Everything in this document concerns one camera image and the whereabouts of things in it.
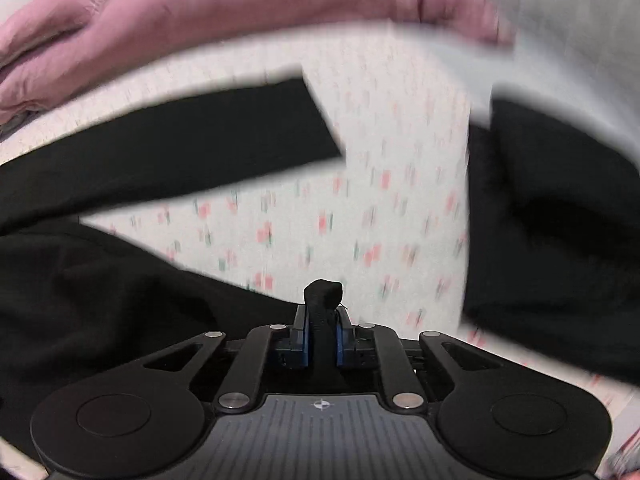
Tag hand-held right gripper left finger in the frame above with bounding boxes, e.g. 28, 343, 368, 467
141, 304, 314, 414

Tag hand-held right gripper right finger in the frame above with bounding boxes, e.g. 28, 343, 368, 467
334, 307, 504, 414

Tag black pants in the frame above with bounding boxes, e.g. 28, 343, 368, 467
0, 77, 640, 463

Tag cherry print bed sheet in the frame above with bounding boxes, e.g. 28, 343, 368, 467
0, 22, 640, 480

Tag pink pillow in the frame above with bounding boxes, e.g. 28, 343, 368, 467
0, 0, 517, 126
0, 0, 135, 70

